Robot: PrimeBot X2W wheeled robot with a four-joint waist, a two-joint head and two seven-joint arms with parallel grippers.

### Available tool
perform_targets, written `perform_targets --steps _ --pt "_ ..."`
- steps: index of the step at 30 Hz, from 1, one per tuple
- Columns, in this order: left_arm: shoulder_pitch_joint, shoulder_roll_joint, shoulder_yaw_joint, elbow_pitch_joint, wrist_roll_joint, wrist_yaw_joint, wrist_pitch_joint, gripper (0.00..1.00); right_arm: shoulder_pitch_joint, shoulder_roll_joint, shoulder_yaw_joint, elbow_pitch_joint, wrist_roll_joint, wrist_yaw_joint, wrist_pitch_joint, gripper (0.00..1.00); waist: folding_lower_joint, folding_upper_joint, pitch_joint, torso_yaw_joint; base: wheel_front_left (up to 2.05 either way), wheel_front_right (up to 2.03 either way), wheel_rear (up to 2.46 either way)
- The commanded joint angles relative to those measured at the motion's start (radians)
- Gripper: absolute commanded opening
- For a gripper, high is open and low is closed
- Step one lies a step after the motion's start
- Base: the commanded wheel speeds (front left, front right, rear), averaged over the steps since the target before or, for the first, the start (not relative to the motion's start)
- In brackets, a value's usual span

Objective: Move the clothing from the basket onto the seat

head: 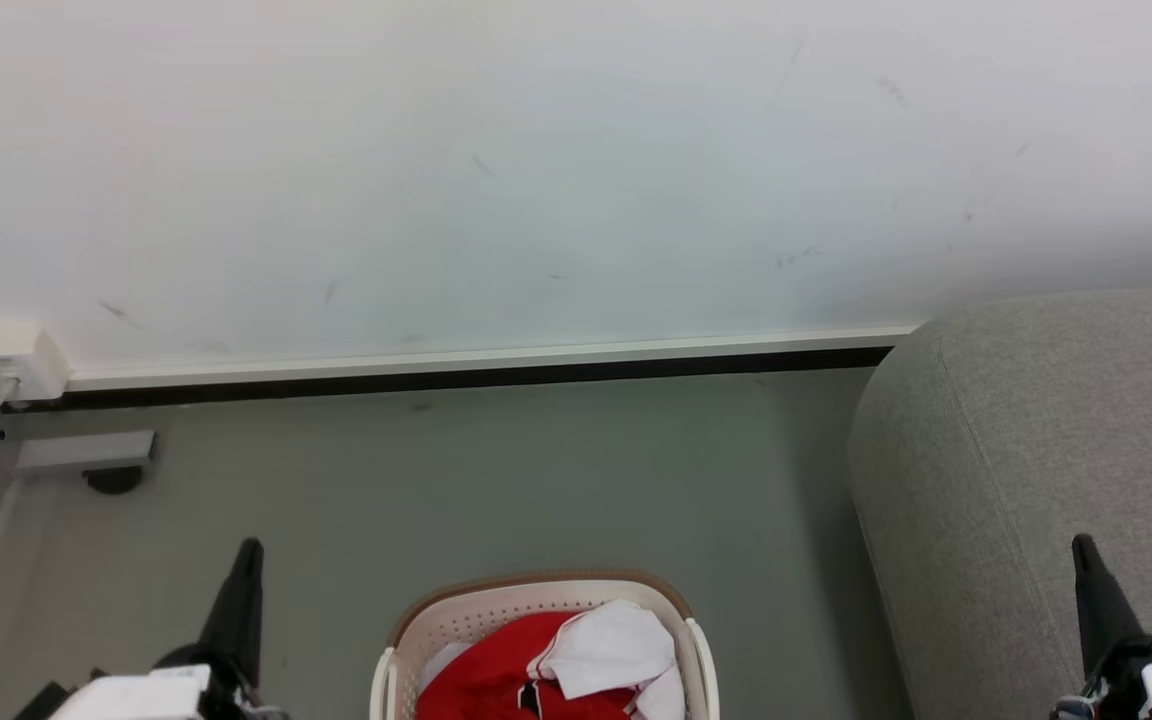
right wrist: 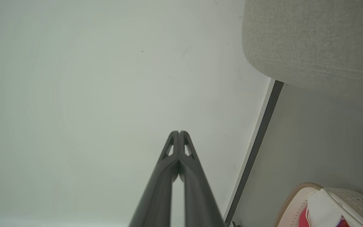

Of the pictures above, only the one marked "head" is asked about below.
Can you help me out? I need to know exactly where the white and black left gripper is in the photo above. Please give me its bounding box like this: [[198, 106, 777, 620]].
[[48, 538, 282, 720]]

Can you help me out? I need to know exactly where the red garment with white trim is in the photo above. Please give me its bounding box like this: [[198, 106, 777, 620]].
[[416, 598, 686, 720]]

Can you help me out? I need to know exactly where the grey fabric sofa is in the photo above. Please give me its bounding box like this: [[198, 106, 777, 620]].
[[846, 287, 1152, 720]]

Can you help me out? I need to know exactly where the black round caster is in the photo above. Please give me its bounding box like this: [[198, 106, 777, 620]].
[[84, 465, 145, 496]]

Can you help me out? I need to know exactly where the pale blue basket cushion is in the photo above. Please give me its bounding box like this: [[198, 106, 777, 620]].
[[420, 642, 477, 693]]

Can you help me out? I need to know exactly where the grey metal partition foot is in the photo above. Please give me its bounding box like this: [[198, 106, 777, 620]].
[[14, 430, 157, 476]]

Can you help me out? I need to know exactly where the cream perforated laundry basket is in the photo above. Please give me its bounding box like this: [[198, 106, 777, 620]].
[[369, 570, 720, 720]]

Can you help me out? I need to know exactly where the white and black baseboard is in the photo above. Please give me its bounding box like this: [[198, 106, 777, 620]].
[[6, 325, 922, 413]]

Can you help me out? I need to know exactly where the white wall socket box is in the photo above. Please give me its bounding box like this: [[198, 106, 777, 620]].
[[0, 322, 72, 406]]

